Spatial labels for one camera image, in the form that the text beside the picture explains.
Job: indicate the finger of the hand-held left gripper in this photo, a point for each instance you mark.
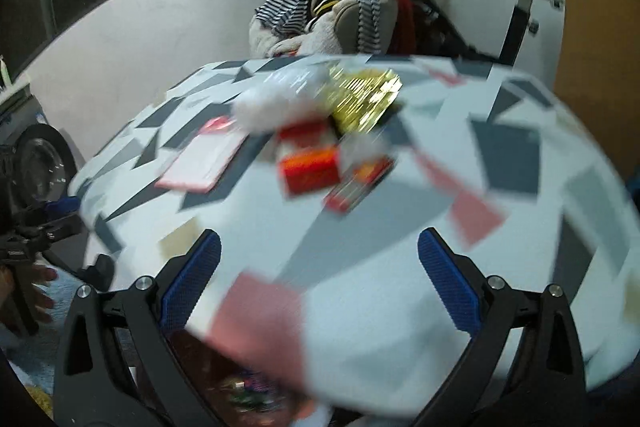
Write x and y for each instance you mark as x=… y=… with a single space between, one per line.
x=65 y=205
x=65 y=227

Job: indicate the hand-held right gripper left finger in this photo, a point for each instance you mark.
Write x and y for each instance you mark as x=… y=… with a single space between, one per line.
x=192 y=277

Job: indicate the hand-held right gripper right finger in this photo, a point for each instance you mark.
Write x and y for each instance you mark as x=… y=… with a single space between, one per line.
x=450 y=277

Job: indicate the pink plastic bin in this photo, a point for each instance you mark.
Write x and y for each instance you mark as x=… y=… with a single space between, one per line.
x=210 y=367

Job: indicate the person's left hand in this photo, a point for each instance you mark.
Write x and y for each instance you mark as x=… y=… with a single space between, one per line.
x=45 y=276

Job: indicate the light blue fluffy mat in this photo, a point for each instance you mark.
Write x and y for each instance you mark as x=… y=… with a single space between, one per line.
x=50 y=357

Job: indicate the pink clear card holder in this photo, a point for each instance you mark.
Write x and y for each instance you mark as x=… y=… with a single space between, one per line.
x=205 y=162

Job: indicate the red flat packet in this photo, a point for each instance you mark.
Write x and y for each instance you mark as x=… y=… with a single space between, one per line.
x=357 y=184

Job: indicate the red cardboard box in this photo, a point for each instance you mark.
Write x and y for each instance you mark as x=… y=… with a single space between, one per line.
x=310 y=167

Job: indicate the white plastic bag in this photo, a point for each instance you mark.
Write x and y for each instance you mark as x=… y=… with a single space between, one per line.
x=270 y=107

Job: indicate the gold foil wrapper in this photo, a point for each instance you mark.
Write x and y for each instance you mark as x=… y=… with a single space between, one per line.
x=365 y=102

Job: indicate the red cloth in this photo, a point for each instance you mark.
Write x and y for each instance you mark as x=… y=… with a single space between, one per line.
x=404 y=17

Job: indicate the white fleece garment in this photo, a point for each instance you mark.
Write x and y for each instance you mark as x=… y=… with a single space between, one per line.
x=325 y=38

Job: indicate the beige chair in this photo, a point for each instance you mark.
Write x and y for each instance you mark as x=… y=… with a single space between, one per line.
x=350 y=17

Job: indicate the wooden door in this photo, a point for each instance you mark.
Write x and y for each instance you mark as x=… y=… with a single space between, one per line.
x=585 y=32

